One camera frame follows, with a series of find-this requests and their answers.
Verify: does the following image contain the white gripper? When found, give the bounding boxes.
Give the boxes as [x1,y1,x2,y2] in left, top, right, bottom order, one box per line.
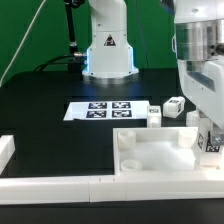
[178,58,224,146]

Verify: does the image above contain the black cables at base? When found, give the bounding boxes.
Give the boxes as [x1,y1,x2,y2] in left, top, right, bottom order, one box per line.
[34,51,88,73]

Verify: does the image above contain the white cable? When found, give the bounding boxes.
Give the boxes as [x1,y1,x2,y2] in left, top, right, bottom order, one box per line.
[0,0,48,88]

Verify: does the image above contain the white front fence bar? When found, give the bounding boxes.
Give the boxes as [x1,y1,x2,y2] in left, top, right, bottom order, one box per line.
[0,170,224,205]

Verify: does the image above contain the white left fence piece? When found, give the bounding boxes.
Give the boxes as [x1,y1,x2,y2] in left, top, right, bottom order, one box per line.
[0,135,15,175]

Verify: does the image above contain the white square tabletop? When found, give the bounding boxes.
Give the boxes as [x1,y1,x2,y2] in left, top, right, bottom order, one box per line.
[113,127,224,175]

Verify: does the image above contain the white marker sheet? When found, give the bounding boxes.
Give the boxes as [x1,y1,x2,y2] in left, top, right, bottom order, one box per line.
[64,101,149,121]

